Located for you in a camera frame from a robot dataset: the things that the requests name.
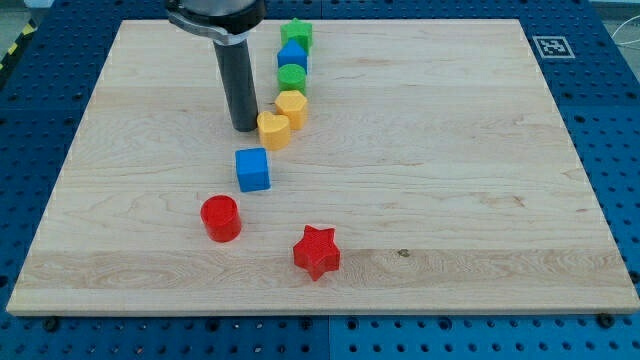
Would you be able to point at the blue cube block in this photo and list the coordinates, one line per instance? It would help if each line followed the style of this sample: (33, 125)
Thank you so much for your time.
(252, 169)

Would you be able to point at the yellow heart block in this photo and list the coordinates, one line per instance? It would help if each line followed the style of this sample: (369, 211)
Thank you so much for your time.
(274, 130)

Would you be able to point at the red star block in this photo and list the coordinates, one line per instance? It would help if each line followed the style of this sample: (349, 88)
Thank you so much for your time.
(317, 252)

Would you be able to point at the yellow hexagon block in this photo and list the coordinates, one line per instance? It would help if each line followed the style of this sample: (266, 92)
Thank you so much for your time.
(294, 105)

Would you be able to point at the red cylinder block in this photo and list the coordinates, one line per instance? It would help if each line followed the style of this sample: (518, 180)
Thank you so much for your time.
(221, 219)

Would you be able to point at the green cylinder block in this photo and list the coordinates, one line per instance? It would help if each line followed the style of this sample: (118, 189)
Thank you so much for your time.
(292, 77)

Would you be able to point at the wooden board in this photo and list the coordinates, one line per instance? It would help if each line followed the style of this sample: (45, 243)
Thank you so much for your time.
(434, 148)

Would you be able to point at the blue pentagon block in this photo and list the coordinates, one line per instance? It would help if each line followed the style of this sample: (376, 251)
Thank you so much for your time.
(293, 53)

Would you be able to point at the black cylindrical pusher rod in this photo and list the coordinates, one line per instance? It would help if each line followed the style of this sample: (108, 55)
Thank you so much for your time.
(236, 73)

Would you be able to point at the green star block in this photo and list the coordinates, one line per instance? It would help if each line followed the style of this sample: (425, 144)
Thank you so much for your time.
(299, 31)

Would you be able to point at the white fiducial marker tag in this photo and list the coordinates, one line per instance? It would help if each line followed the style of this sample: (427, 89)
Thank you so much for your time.
(553, 47)

